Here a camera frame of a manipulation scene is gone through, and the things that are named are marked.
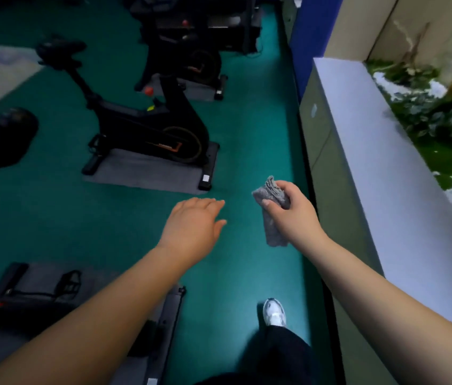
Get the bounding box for person's right hand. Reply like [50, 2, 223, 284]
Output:
[261, 180, 329, 251]

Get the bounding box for person's left hand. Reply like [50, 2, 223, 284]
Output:
[157, 197, 228, 273]

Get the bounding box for grey cleaning cloth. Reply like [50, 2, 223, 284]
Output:
[251, 175, 292, 248]

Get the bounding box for person's left forearm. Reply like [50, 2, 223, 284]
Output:
[0, 246, 189, 385]

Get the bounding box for person's right forearm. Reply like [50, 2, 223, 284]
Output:
[301, 235, 452, 385]

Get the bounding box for person's white right shoe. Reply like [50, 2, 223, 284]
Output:
[262, 298, 287, 328]

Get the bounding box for person's dark trousers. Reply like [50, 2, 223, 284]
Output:
[196, 324, 319, 385]

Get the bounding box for grey-topped beige cabinet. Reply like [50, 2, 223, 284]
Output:
[299, 57, 452, 385]

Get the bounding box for green moss bed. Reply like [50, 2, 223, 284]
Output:
[366, 59, 452, 245]

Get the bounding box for variegated leaf plant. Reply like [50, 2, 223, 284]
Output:
[390, 88, 452, 147]

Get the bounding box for blue padded column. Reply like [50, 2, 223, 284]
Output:
[290, 0, 345, 102]

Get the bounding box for low green leafy plant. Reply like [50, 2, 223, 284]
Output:
[366, 59, 439, 87]

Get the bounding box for dry brown branch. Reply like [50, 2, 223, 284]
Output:
[390, 19, 431, 65]

